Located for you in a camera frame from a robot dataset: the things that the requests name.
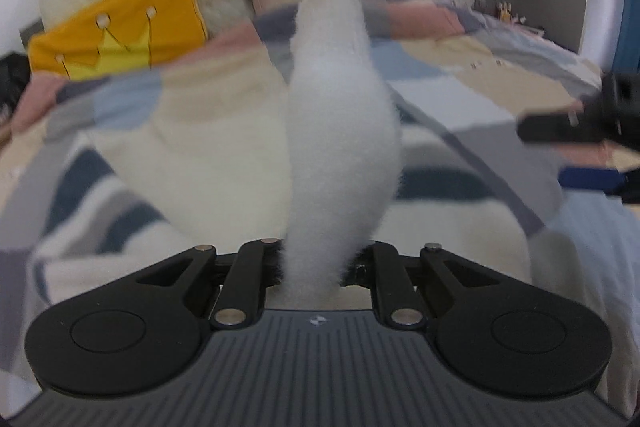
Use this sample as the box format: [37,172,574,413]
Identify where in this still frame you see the dark grey wall plate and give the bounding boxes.
[20,19,43,45]

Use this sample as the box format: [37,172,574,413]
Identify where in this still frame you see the patchwork blanket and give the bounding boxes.
[0,0,640,418]

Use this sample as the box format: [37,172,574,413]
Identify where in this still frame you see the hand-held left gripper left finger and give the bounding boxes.
[136,237,288,331]

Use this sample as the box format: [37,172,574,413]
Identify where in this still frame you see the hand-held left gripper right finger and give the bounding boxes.
[345,241,501,331]

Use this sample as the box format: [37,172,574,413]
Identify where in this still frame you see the small figurines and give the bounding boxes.
[492,0,531,26]

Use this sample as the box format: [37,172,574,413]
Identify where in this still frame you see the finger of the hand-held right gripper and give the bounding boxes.
[517,107,608,146]
[557,167,640,204]

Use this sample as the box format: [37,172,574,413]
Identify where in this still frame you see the white fluffy pillow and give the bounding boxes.
[197,0,255,38]

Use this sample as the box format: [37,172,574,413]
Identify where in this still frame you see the cream striped sweater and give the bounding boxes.
[0,0,566,313]

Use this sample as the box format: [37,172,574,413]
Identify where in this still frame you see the black clothes pile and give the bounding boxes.
[0,52,33,118]

